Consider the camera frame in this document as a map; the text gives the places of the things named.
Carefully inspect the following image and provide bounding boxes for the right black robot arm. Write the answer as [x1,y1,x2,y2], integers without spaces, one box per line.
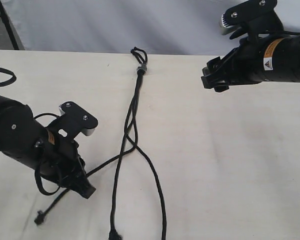
[201,34,300,93]

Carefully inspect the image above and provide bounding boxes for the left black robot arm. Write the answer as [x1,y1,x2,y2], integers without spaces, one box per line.
[0,96,98,199]

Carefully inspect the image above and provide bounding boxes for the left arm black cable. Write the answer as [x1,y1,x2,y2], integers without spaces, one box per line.
[0,66,73,196]

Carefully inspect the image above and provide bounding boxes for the black stand pole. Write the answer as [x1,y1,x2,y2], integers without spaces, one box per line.
[0,1,20,51]

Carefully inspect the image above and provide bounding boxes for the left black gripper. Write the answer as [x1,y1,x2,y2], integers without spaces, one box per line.
[34,127,96,199]

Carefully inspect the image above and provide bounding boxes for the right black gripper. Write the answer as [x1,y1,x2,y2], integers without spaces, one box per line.
[201,39,265,93]

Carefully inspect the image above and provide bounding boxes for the grey backdrop cloth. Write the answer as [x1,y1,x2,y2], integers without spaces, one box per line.
[0,0,300,57]

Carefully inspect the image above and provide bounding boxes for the grey cable clamp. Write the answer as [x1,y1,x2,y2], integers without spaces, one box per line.
[136,64,147,75]

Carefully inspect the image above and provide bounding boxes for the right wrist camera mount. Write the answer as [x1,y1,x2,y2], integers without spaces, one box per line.
[219,0,284,44]

